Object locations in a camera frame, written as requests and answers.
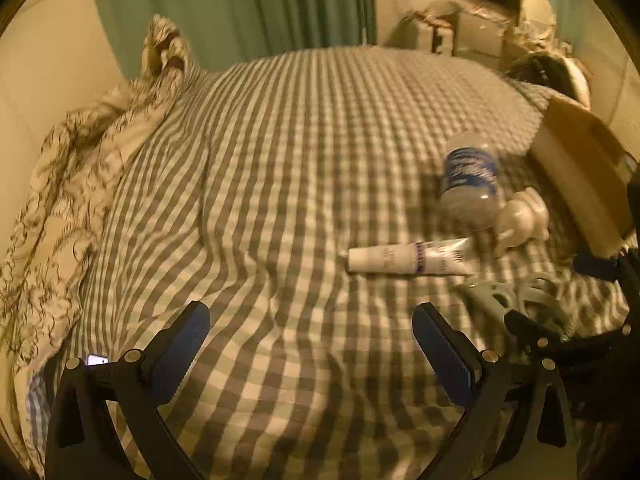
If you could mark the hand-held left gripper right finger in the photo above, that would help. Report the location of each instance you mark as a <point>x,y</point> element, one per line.
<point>446,355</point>

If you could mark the cluttered white desk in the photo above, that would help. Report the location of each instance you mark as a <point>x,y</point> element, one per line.
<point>450,27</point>

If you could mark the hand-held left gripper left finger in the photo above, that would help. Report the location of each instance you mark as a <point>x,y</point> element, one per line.
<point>176,355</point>

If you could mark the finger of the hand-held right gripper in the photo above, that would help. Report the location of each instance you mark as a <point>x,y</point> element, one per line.
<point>597,266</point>
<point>575,342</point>

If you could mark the clear bottle with blue label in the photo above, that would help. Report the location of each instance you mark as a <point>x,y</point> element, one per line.
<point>471,175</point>

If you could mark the green curtain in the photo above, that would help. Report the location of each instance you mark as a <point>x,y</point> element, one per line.
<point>235,5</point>

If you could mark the white plastic figurine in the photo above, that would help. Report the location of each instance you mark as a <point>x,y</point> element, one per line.
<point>525,220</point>

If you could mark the black bag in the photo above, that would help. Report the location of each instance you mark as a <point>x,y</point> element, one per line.
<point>550,72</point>

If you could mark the white round fan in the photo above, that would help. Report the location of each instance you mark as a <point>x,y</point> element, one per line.
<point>539,7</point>

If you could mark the white tube with purple band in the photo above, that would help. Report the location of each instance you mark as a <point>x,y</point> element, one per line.
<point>410,258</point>

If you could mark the white floral duvet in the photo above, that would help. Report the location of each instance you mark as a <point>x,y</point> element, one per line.
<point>70,200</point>

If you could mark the grey checked bed sheet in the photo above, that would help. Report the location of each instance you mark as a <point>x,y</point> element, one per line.
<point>310,185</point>

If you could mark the cardboard box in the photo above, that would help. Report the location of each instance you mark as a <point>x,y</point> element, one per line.
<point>580,170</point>

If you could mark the small lit phone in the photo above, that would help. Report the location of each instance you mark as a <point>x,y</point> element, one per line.
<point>97,360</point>

